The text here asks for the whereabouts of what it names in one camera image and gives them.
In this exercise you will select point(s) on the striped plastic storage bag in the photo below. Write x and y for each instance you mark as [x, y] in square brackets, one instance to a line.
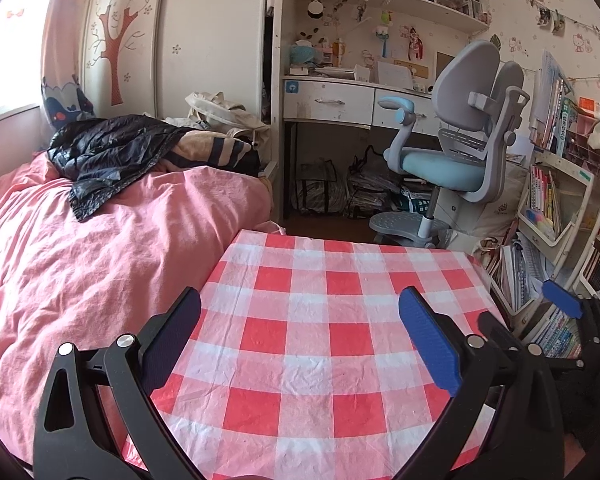
[375, 190]
[320, 190]

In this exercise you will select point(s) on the teal round toy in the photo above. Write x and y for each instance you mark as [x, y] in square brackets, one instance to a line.
[302, 54]

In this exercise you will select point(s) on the wardrobe with tree decal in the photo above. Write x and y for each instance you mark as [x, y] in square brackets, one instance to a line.
[190, 35]

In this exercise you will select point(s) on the row of tall upright books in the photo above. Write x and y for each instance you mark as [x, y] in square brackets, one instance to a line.
[555, 110]

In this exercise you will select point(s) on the stack of workbooks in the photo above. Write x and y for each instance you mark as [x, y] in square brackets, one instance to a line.
[555, 330]

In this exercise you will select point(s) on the white paper stand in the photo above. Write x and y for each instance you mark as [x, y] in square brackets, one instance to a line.
[394, 72]

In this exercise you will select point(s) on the white drawer cabinet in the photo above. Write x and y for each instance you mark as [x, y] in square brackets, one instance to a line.
[500, 205]

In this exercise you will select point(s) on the black puffer jacket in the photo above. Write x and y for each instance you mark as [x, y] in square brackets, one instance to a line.
[110, 155]

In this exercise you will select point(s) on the window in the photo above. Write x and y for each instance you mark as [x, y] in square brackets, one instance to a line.
[10, 60]

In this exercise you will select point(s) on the white book rack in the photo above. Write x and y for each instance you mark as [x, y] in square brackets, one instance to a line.
[575, 185]

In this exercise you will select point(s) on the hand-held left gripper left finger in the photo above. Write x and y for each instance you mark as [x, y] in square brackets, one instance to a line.
[172, 340]

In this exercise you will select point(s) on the grey and blue desk chair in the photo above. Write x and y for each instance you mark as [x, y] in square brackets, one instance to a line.
[440, 170]

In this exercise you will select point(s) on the white canvas tote bag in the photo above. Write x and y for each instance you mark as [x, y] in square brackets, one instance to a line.
[220, 110]

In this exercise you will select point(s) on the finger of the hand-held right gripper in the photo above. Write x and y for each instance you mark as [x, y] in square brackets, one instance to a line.
[562, 300]
[500, 335]

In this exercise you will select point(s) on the row of books in rack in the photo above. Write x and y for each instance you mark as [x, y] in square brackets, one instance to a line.
[542, 195]

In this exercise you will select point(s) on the pink printed curtain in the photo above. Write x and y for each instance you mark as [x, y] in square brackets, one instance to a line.
[65, 35]

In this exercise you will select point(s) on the blue printed box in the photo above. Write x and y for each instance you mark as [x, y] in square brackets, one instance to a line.
[419, 206]

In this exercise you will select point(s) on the red checkered tablecloth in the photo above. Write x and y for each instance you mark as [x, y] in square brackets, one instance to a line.
[305, 340]

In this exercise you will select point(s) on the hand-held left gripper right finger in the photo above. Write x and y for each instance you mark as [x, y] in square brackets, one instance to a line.
[430, 340]

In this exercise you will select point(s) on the beige striped blanket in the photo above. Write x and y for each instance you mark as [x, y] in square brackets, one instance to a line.
[215, 150]

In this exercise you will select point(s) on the pink duvet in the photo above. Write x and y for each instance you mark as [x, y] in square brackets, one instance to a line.
[105, 270]

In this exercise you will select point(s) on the white desk with drawers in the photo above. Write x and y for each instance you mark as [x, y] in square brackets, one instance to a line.
[330, 100]

